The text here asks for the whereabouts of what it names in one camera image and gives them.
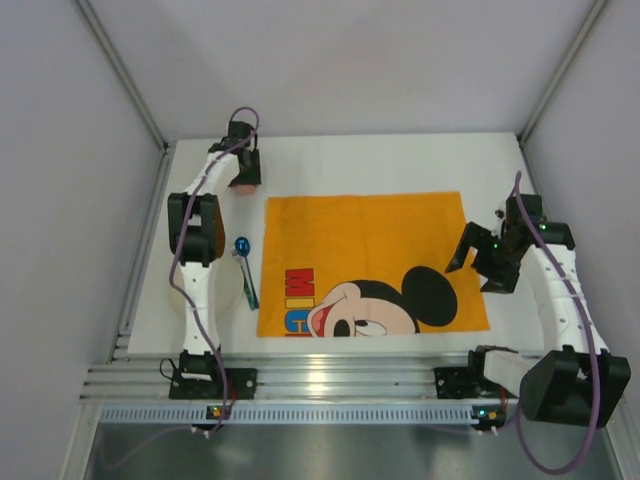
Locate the pink plastic cup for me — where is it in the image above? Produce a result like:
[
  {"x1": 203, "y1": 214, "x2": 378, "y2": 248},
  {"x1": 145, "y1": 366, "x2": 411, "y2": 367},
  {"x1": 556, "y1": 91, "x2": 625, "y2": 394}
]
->
[{"x1": 234, "y1": 184, "x2": 257, "y2": 196}]

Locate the blue metal spoon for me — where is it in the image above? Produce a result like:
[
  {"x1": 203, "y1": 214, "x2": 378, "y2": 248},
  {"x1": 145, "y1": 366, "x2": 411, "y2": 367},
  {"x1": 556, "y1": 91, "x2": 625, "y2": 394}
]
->
[{"x1": 234, "y1": 236, "x2": 260, "y2": 311}]

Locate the cream round plate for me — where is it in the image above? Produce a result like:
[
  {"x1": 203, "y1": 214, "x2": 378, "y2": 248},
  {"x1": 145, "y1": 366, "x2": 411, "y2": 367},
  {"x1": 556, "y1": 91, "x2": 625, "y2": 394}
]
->
[{"x1": 167, "y1": 254, "x2": 245, "y2": 329}]

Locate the orange cartoon mouse placemat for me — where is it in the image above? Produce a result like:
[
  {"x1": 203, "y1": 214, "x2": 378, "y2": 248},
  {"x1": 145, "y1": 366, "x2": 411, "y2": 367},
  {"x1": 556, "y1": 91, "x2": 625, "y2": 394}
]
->
[{"x1": 257, "y1": 192, "x2": 489, "y2": 338}]

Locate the silver fork patterned handle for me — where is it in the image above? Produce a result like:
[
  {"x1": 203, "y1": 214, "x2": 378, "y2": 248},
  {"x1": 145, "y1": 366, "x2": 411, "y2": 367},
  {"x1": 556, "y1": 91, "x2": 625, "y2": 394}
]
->
[{"x1": 231, "y1": 248, "x2": 259, "y2": 311}]

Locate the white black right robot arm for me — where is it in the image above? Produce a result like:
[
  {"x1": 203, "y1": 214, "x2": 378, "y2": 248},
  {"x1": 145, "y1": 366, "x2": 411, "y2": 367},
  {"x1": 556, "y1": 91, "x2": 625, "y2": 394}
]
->
[{"x1": 447, "y1": 194, "x2": 631, "y2": 428}]

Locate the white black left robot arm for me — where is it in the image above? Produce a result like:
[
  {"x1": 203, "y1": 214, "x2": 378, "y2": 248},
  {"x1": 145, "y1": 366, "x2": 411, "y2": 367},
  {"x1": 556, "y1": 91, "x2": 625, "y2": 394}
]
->
[{"x1": 167, "y1": 120, "x2": 260, "y2": 382}]

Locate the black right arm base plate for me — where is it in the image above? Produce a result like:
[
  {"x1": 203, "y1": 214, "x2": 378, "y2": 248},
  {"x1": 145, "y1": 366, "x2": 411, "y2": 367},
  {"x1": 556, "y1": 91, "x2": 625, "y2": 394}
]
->
[{"x1": 433, "y1": 367, "x2": 480, "y2": 400}]

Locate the left aluminium frame post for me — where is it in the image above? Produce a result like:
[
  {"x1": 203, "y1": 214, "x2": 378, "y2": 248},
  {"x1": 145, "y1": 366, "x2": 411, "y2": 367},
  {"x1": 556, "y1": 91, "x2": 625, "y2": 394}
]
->
[{"x1": 71, "y1": 0, "x2": 169, "y2": 152}]

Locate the aluminium frame post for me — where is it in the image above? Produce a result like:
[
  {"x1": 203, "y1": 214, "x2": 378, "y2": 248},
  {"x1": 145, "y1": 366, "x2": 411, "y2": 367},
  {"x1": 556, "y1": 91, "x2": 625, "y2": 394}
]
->
[
  {"x1": 71, "y1": 0, "x2": 169, "y2": 152},
  {"x1": 517, "y1": 0, "x2": 611, "y2": 148}
]

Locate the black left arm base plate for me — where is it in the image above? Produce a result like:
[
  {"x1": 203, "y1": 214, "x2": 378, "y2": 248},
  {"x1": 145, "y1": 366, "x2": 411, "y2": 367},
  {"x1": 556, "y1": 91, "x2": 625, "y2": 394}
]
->
[{"x1": 169, "y1": 368, "x2": 258, "y2": 400}]

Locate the aluminium mounting rail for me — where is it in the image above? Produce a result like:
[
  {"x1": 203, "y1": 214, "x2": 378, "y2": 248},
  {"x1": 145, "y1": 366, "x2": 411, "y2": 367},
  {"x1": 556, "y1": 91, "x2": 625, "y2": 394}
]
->
[{"x1": 80, "y1": 353, "x2": 467, "y2": 402}]

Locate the right aluminium frame post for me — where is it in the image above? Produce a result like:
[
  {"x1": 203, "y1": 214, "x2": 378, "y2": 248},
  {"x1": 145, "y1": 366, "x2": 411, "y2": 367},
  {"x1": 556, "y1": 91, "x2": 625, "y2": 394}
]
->
[{"x1": 517, "y1": 0, "x2": 611, "y2": 148}]

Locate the perforated grey cable duct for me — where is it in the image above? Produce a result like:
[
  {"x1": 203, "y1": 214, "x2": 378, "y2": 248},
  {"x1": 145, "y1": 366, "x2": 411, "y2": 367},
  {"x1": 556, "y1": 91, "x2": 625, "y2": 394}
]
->
[{"x1": 100, "y1": 402, "x2": 505, "y2": 427}]

